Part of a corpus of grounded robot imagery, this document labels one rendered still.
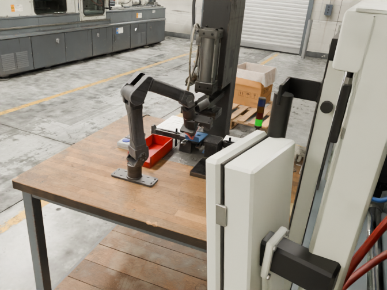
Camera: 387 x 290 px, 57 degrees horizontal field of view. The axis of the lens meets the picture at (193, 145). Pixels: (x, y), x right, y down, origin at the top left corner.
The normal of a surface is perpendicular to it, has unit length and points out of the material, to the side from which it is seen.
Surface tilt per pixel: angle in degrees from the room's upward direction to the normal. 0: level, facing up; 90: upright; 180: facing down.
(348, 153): 90
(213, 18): 90
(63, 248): 0
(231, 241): 90
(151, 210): 0
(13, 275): 0
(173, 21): 90
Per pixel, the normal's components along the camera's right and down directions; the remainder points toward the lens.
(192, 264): 0.07, -0.90
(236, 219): -0.59, 0.29
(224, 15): -0.36, 0.37
